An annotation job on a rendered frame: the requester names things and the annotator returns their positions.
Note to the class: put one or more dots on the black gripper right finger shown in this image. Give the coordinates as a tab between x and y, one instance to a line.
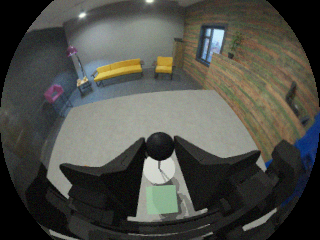
204	172

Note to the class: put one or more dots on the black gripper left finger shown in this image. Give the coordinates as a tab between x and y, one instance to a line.
119	179

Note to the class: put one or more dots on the glass french press with black handle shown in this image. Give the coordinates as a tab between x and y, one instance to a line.
158	165

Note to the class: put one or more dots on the pale green rectangular block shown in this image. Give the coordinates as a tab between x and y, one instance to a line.
161	199

